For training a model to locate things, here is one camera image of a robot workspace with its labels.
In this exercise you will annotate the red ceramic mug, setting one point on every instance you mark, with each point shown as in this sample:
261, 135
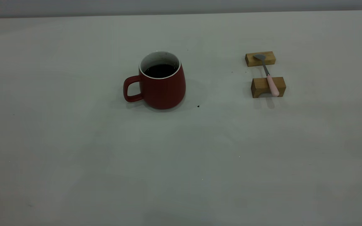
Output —
165, 92

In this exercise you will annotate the arched wooden block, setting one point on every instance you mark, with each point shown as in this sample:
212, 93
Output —
259, 86

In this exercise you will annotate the flat wooden block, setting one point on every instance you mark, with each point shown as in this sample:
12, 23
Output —
270, 58

